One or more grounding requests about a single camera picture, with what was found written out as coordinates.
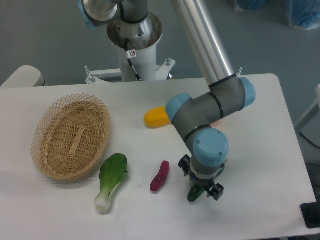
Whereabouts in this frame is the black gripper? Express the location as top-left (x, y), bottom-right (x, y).
top-left (178, 154), bottom-right (225, 201)

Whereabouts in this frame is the dark green cucumber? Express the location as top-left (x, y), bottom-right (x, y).
top-left (187, 162), bottom-right (226, 203)

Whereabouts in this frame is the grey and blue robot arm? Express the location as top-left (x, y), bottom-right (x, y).
top-left (77, 0), bottom-right (256, 200)

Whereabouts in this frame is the purple sweet potato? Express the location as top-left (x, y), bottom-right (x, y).
top-left (149, 160), bottom-right (170, 192)

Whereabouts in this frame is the yellow mango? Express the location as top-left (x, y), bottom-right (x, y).
top-left (143, 106), bottom-right (171, 128)

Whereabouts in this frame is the green bok choy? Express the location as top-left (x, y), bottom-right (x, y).
top-left (94, 153), bottom-right (128, 213)

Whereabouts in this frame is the black device at table edge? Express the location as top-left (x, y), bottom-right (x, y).
top-left (300, 202), bottom-right (320, 229)

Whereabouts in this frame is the woven wicker basket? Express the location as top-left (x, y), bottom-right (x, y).
top-left (31, 93), bottom-right (111, 181)

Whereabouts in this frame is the blue plastic bag top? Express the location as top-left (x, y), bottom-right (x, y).
top-left (233, 0), bottom-right (267, 11)

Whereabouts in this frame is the blue plastic bag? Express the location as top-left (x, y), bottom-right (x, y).
top-left (233, 0), bottom-right (267, 11)
top-left (286, 0), bottom-right (320, 30)

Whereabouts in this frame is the white chair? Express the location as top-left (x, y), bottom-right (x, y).
top-left (0, 65), bottom-right (48, 89)

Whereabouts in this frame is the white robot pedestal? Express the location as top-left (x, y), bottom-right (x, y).
top-left (85, 12), bottom-right (176, 84)

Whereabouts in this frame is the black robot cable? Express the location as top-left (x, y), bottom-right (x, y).
top-left (118, 2), bottom-right (143, 82)

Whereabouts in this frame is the white furniture frame right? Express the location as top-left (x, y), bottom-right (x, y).
top-left (295, 84), bottom-right (320, 131)

